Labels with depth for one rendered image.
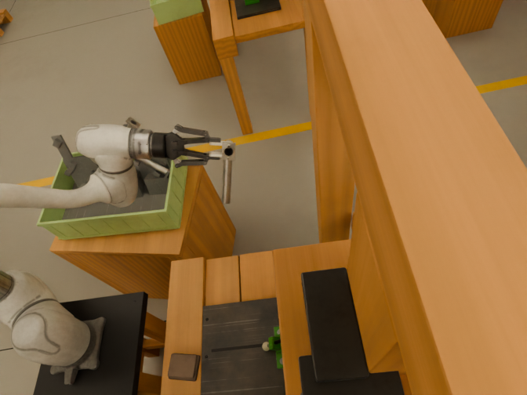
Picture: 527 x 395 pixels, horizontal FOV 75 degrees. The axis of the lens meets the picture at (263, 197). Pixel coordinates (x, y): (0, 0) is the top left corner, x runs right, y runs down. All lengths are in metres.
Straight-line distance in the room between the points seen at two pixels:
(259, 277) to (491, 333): 1.18
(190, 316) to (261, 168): 1.63
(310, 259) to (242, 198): 1.98
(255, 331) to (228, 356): 0.12
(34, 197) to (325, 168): 0.74
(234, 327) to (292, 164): 1.67
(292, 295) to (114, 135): 0.69
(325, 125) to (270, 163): 2.06
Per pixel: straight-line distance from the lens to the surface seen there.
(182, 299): 1.39
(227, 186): 1.21
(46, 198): 1.08
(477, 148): 0.27
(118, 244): 1.76
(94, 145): 1.08
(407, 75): 0.32
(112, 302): 1.53
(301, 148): 2.80
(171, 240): 1.64
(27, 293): 1.44
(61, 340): 1.35
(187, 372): 1.29
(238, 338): 1.29
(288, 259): 0.65
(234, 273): 1.38
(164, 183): 1.68
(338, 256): 0.65
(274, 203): 2.52
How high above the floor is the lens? 2.14
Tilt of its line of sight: 56 degrees down
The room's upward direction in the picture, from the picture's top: 17 degrees counter-clockwise
